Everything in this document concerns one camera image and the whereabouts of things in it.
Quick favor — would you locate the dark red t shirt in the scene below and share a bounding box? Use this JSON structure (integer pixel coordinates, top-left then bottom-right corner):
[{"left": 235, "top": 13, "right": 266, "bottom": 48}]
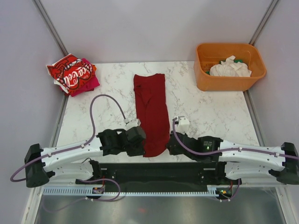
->
[{"left": 133, "top": 74, "right": 170, "bottom": 157}]

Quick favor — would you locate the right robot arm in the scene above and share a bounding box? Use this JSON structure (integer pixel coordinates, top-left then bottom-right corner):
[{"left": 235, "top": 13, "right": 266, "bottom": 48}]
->
[{"left": 167, "top": 132, "right": 299, "bottom": 185}]

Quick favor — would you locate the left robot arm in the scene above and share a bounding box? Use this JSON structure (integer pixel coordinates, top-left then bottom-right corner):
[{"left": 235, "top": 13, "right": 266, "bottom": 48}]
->
[{"left": 24, "top": 126, "right": 146, "bottom": 188}]

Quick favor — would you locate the pink folded t shirt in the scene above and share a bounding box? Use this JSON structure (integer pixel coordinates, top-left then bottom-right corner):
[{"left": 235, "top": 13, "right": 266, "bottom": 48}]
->
[{"left": 68, "top": 58, "right": 100, "bottom": 97}]

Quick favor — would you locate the orange plastic bin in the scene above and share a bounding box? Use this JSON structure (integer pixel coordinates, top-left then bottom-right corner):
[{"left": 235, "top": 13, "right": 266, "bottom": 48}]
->
[{"left": 194, "top": 43, "right": 266, "bottom": 91}]

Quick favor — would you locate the red white patterned t shirt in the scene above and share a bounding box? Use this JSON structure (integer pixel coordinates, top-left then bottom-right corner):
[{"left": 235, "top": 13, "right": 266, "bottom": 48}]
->
[{"left": 46, "top": 54, "right": 78, "bottom": 80}]

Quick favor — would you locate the red coca cola t shirt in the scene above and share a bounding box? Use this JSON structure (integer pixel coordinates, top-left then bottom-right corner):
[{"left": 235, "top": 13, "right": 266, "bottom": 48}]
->
[{"left": 54, "top": 59, "right": 96, "bottom": 93}]

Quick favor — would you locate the green cloth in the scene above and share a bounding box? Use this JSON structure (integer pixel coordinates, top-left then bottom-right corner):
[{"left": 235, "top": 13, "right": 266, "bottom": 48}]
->
[{"left": 219, "top": 59, "right": 243, "bottom": 64}]

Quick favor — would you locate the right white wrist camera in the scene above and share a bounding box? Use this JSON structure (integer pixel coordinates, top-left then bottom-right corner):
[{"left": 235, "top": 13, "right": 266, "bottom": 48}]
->
[{"left": 173, "top": 116, "right": 190, "bottom": 134}]

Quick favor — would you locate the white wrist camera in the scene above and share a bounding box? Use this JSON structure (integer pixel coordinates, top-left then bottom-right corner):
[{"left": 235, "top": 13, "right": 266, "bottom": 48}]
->
[
  {"left": 124, "top": 119, "right": 141, "bottom": 129},
  {"left": 173, "top": 116, "right": 190, "bottom": 134}
]

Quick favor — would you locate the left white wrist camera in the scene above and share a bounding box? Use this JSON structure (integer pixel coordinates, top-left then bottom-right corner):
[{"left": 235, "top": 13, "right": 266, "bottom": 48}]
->
[{"left": 124, "top": 119, "right": 141, "bottom": 129}]

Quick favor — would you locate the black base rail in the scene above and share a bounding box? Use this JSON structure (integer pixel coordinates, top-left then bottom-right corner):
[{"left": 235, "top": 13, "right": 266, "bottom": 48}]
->
[{"left": 74, "top": 161, "right": 248, "bottom": 193}]

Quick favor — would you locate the white slotted cable duct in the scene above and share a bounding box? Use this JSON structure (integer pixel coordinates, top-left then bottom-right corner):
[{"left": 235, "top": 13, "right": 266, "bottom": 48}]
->
[{"left": 42, "top": 186, "right": 225, "bottom": 197}]

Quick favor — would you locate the right aluminium corner post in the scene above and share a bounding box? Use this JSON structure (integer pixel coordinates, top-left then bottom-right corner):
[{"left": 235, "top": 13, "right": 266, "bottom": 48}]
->
[{"left": 249, "top": 0, "right": 281, "bottom": 46}]

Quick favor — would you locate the aluminium corner post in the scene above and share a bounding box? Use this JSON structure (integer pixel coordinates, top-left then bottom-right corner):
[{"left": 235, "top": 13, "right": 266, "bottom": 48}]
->
[
  {"left": 249, "top": 0, "right": 281, "bottom": 46},
  {"left": 32, "top": 0, "right": 69, "bottom": 56}
]

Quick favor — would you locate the left aluminium corner post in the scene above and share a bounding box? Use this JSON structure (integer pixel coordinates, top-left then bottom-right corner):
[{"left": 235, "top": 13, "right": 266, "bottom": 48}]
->
[{"left": 32, "top": 0, "right": 69, "bottom": 56}]

